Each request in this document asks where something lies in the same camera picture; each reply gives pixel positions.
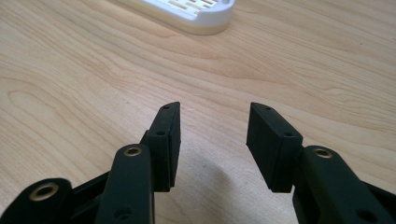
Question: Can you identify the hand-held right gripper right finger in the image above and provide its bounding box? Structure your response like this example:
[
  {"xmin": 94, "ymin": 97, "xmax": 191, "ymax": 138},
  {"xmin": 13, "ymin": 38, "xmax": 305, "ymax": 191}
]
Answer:
[{"xmin": 246, "ymin": 102, "xmax": 304, "ymax": 194}]

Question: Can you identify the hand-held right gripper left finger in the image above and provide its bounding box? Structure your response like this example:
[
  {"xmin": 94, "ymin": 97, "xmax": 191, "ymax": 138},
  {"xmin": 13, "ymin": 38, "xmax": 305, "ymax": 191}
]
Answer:
[{"xmin": 139, "ymin": 101, "xmax": 182, "ymax": 193}]

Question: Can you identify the white slotted rack with handle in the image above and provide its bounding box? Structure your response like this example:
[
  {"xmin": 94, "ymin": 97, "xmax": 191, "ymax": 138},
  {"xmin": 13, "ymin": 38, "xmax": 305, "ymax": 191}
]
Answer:
[{"xmin": 116, "ymin": 0, "xmax": 236, "ymax": 35}]

